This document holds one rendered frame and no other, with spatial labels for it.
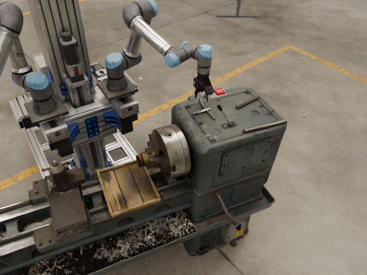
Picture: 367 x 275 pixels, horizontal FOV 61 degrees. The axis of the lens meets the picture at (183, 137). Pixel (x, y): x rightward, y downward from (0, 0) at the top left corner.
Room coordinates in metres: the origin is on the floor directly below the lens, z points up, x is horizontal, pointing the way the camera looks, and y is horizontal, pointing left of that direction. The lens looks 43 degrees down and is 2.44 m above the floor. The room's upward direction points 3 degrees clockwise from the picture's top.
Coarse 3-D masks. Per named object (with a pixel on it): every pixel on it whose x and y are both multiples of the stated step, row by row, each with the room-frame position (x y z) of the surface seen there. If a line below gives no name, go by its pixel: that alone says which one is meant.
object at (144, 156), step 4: (144, 152) 1.26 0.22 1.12; (136, 156) 1.24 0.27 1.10; (140, 156) 1.23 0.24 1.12; (144, 156) 1.23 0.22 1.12; (148, 156) 1.23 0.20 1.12; (152, 156) 1.24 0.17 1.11; (140, 160) 1.20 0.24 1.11; (144, 160) 1.21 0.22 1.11; (148, 160) 1.21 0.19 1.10; (140, 164) 1.19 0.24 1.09; (144, 164) 1.20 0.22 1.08; (148, 164) 1.21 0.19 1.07
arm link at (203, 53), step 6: (198, 48) 1.57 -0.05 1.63; (204, 48) 1.54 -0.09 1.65; (210, 48) 1.54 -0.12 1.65; (198, 54) 1.54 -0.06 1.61; (204, 54) 1.52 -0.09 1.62; (210, 54) 1.53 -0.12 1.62; (198, 60) 1.54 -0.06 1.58; (204, 60) 1.52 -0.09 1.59; (210, 60) 1.53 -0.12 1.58; (198, 66) 1.54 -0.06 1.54; (204, 66) 1.52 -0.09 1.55; (210, 66) 1.54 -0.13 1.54
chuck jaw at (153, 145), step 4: (152, 136) 1.33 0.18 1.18; (156, 136) 1.33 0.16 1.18; (152, 140) 1.31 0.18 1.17; (156, 140) 1.32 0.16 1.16; (148, 144) 1.31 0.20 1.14; (152, 144) 1.30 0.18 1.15; (156, 144) 1.31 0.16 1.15; (148, 148) 1.27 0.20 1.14; (152, 148) 1.28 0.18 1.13; (156, 148) 1.29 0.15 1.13; (160, 148) 1.30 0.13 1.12; (148, 152) 1.26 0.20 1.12
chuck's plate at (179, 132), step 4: (172, 124) 1.41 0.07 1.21; (176, 128) 1.35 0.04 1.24; (176, 132) 1.32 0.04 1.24; (180, 132) 1.32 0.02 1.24; (180, 136) 1.29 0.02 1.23; (184, 136) 1.30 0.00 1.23; (180, 140) 1.27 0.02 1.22; (184, 140) 1.27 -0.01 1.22; (184, 144) 1.25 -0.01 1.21; (184, 148) 1.23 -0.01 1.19; (184, 152) 1.22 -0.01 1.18; (188, 152) 1.23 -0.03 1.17; (188, 156) 1.21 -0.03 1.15; (188, 160) 1.20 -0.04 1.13; (188, 164) 1.20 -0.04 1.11; (188, 168) 1.20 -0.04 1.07; (188, 172) 1.21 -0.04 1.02
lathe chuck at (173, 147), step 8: (160, 128) 1.36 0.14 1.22; (168, 128) 1.35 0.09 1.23; (160, 136) 1.29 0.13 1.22; (176, 136) 1.29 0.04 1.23; (160, 144) 1.29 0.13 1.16; (168, 144) 1.23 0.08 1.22; (176, 144) 1.24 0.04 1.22; (160, 152) 1.33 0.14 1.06; (168, 152) 1.19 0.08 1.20; (176, 152) 1.21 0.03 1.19; (168, 160) 1.18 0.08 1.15; (176, 160) 1.18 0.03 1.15; (184, 160) 1.19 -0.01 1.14; (160, 168) 1.30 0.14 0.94; (176, 168) 1.16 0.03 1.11; (184, 168) 1.18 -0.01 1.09; (168, 176) 1.18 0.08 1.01; (176, 176) 1.18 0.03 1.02
